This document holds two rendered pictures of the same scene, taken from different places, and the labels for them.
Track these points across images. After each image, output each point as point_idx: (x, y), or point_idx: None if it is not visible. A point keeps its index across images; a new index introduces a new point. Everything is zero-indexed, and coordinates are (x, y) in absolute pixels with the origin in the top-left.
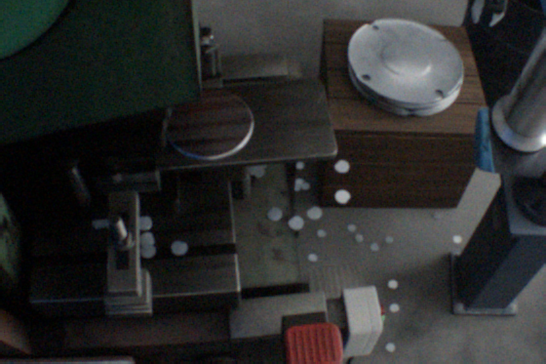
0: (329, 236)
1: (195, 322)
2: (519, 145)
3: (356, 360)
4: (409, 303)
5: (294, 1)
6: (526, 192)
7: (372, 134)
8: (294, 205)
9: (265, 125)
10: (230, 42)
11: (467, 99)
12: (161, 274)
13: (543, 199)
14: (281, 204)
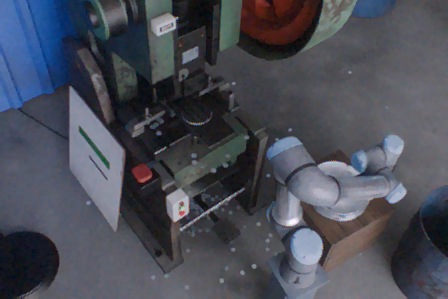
0: (259, 228)
1: (145, 156)
2: (273, 214)
3: (206, 269)
4: (249, 278)
5: None
6: (286, 253)
7: None
8: (262, 205)
9: (206, 126)
10: (331, 136)
11: (344, 226)
12: (147, 133)
13: (284, 260)
14: (198, 155)
